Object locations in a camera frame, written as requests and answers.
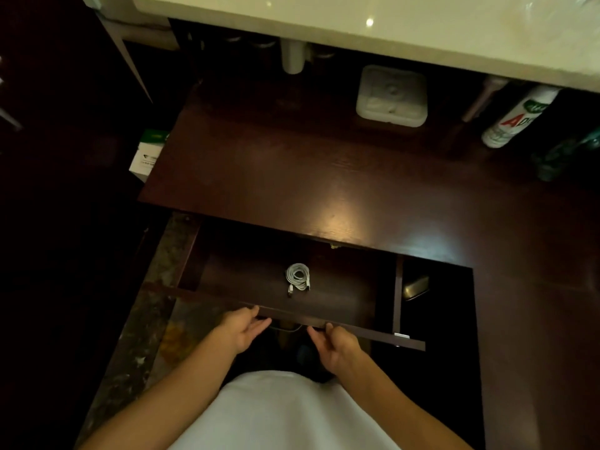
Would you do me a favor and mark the white round ledge support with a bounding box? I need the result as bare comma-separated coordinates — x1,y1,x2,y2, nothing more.
281,37,308,75

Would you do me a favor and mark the person's left hand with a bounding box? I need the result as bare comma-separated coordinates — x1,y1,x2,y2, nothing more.
216,304,273,356

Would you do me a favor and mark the person's right hand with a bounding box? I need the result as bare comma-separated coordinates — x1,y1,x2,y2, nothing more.
306,322,366,376

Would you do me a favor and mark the white bottle red green label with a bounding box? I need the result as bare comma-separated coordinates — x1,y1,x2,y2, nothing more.
481,84,563,149

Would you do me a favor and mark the teal plastic bottle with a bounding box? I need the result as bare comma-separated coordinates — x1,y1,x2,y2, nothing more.
533,127,600,183

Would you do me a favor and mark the person's left forearm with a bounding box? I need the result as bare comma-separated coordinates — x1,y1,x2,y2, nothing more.
79,334,236,450

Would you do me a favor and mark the light wooden stick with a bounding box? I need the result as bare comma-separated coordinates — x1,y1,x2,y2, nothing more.
461,75,511,124

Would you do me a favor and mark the white and green paper box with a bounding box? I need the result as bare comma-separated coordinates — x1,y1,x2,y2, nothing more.
128,129,170,184

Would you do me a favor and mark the cream stone counter ledge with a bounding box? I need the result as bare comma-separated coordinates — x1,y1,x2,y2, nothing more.
131,0,600,94

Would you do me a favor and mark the dark wooden drawer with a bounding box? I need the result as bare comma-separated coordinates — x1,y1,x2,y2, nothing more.
174,214,428,353

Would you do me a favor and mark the person's white shirt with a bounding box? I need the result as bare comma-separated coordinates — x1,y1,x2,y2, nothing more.
167,369,403,450

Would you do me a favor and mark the white socket box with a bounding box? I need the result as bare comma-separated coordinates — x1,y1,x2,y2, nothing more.
356,64,429,129

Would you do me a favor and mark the person's right forearm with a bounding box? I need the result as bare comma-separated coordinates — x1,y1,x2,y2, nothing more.
338,353,475,450

